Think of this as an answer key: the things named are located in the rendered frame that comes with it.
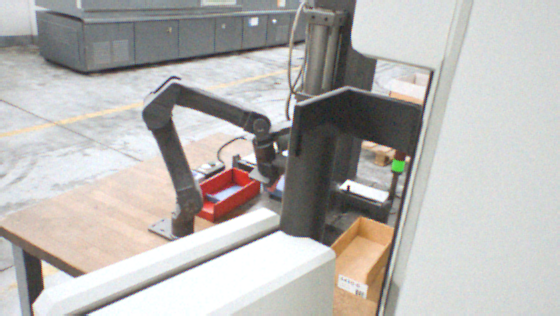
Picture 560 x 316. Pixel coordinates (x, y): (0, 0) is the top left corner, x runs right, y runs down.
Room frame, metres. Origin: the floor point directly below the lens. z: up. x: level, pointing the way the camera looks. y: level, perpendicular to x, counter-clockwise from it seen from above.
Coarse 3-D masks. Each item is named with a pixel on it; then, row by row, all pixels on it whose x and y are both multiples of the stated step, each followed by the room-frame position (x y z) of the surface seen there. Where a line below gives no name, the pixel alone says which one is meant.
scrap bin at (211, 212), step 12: (216, 180) 1.37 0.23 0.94; (228, 180) 1.43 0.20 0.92; (240, 180) 1.43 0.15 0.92; (204, 192) 1.32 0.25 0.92; (216, 192) 1.36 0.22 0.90; (240, 192) 1.30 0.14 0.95; (252, 192) 1.36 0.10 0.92; (204, 204) 1.28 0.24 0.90; (216, 204) 1.19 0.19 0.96; (228, 204) 1.24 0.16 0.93; (240, 204) 1.30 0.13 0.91; (204, 216) 1.20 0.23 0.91; (216, 216) 1.19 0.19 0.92
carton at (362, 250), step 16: (352, 224) 1.15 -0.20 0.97; (368, 224) 1.18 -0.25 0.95; (384, 224) 1.17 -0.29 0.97; (336, 240) 1.05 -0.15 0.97; (352, 240) 1.16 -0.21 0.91; (368, 240) 1.18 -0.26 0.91; (384, 240) 1.16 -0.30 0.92; (336, 256) 1.06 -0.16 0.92; (352, 256) 1.09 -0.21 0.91; (368, 256) 1.09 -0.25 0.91; (384, 256) 1.05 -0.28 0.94; (336, 272) 1.01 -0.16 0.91; (352, 272) 1.01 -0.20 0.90; (368, 272) 0.93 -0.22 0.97; (352, 288) 0.94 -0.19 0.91; (368, 288) 0.96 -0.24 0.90
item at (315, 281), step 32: (224, 224) 0.28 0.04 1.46; (256, 224) 0.29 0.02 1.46; (160, 256) 0.24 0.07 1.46; (192, 256) 0.25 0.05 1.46; (224, 256) 0.25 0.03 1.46; (256, 256) 0.25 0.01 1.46; (288, 256) 0.25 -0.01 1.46; (320, 256) 0.26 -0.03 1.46; (64, 288) 0.20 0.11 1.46; (96, 288) 0.20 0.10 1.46; (128, 288) 0.21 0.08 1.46; (160, 288) 0.21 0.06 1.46; (192, 288) 0.21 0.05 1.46; (224, 288) 0.21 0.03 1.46; (256, 288) 0.22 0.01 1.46; (288, 288) 0.23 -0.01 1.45; (320, 288) 0.25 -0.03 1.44
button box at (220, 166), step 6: (240, 138) 1.90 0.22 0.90; (216, 162) 1.55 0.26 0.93; (222, 162) 1.59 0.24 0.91; (198, 168) 1.48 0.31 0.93; (210, 168) 1.48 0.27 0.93; (216, 168) 1.49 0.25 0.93; (222, 168) 1.52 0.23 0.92; (204, 174) 1.45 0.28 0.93; (210, 174) 1.46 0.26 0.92; (216, 174) 1.49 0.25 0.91; (204, 180) 1.44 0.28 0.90
